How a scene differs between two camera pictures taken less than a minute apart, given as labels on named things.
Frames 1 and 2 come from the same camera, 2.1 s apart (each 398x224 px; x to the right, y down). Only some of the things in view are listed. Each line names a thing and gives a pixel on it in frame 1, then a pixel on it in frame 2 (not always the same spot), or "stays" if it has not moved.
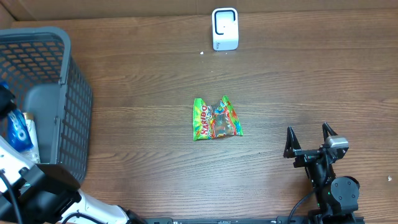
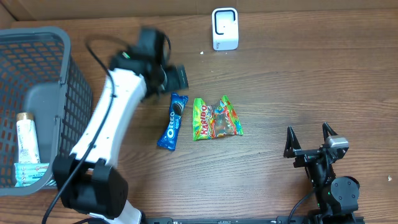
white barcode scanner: x=225 y=28 stays
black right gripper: x=291 y=150 stays
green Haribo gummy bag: x=217 y=120 stays
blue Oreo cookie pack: x=15 y=131 -> x=167 y=140
